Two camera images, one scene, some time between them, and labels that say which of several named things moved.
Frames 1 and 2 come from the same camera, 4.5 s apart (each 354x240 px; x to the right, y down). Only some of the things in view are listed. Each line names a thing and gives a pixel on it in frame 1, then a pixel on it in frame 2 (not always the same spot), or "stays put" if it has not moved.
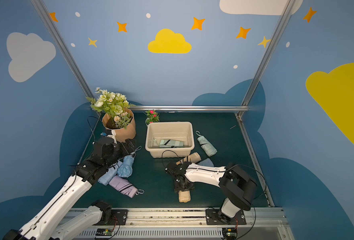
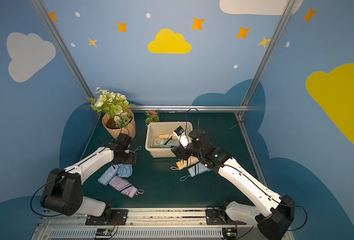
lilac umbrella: x=122 y=185 stays put
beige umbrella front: x=184 y=196 -> x=170 y=136
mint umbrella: x=169 y=143 stays put
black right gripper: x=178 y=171 -> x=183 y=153
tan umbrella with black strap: x=193 y=158 stays put
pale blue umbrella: x=112 y=171 stays put
